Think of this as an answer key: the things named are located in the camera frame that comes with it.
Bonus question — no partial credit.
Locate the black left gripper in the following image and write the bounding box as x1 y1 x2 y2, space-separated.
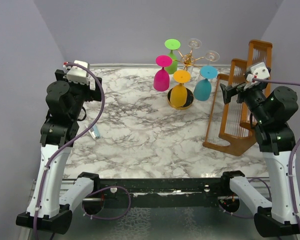
56 69 102 120

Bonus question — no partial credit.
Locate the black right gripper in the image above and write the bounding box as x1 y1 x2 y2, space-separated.
221 79 271 123

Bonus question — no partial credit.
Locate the blue plastic goblet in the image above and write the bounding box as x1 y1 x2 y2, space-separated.
193 65 218 102

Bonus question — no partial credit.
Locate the clear tall wine glass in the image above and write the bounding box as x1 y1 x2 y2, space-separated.
205 50 220 62

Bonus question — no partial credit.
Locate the orange plastic goblet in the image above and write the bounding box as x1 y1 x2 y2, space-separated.
170 70 191 108

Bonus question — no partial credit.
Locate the green plastic goblet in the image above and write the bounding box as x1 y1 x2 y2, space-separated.
164 38 181 75

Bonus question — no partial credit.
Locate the pink plastic goblet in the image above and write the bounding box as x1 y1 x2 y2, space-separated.
153 55 173 92

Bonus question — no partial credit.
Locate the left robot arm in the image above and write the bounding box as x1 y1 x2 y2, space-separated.
16 69 105 235

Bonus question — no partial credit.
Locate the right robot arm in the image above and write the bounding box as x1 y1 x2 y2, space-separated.
219 68 300 238

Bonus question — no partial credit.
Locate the wooden ribbed glass rack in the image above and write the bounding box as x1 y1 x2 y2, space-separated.
202 39 273 156

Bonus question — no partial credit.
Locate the gold wine glass rack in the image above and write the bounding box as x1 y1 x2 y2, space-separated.
165 49 208 110

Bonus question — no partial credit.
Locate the small blue stapler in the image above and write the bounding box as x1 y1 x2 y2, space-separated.
88 124 101 140

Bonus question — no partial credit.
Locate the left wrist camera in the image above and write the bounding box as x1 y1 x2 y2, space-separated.
63 61 90 86

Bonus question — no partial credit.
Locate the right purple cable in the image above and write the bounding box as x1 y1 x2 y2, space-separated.
219 76 300 240

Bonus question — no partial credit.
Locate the purple cable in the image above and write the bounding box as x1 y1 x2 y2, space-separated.
219 76 300 240
32 62 132 240

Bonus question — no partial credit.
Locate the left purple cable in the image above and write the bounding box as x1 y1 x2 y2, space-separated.
32 62 132 240

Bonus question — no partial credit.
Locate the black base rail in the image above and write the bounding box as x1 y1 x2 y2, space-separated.
74 171 251 210

